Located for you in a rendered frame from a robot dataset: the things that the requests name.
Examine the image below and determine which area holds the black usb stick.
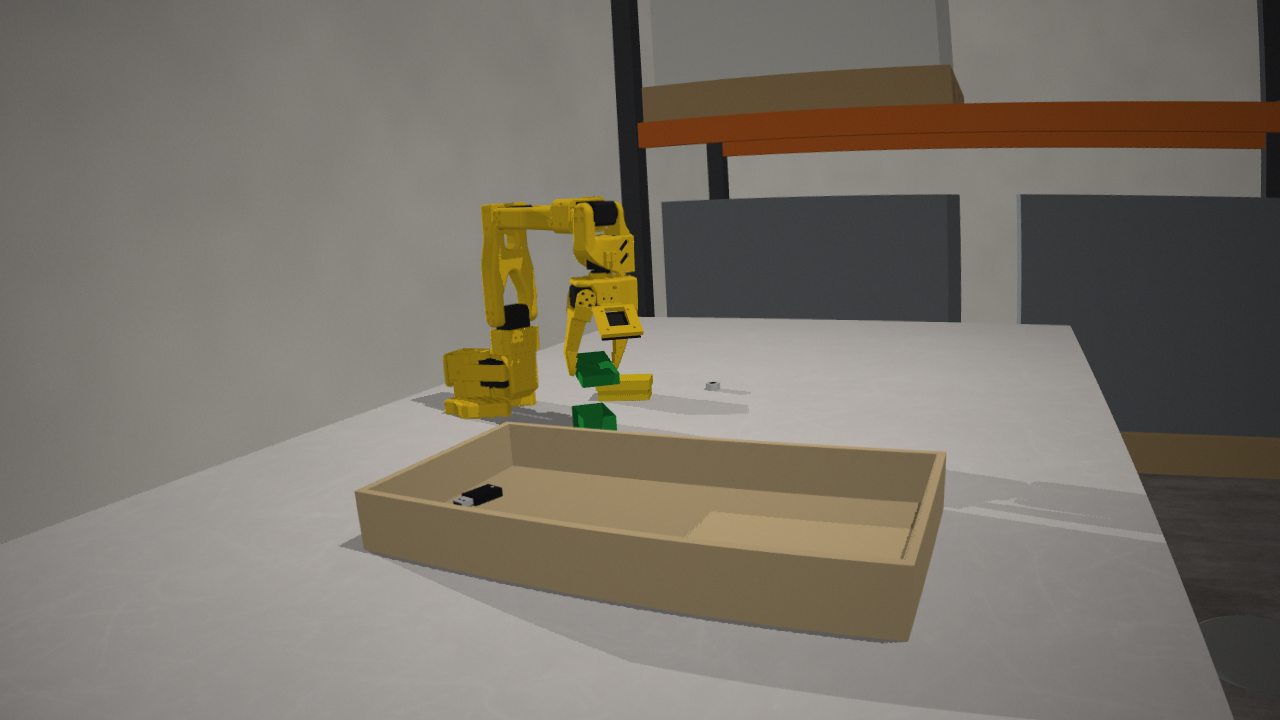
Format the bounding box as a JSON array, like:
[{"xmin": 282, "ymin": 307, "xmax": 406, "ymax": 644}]
[{"xmin": 453, "ymin": 484, "xmax": 503, "ymax": 506}]

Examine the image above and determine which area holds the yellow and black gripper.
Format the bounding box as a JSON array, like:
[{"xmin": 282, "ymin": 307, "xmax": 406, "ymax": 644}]
[{"xmin": 564, "ymin": 272, "xmax": 644, "ymax": 375}]

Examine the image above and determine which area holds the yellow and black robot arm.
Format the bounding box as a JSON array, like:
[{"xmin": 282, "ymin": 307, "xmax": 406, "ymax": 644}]
[{"xmin": 444, "ymin": 197, "xmax": 635, "ymax": 419}]

